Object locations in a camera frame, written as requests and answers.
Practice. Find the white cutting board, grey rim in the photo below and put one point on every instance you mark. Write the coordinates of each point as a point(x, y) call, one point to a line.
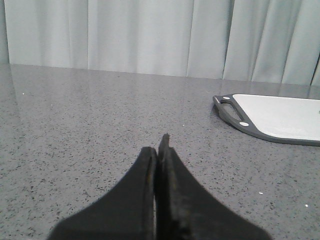
point(285, 120)

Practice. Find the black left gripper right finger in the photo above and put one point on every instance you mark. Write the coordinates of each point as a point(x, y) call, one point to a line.
point(185, 210)

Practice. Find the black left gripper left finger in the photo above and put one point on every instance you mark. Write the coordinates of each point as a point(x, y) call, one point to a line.
point(126, 212)

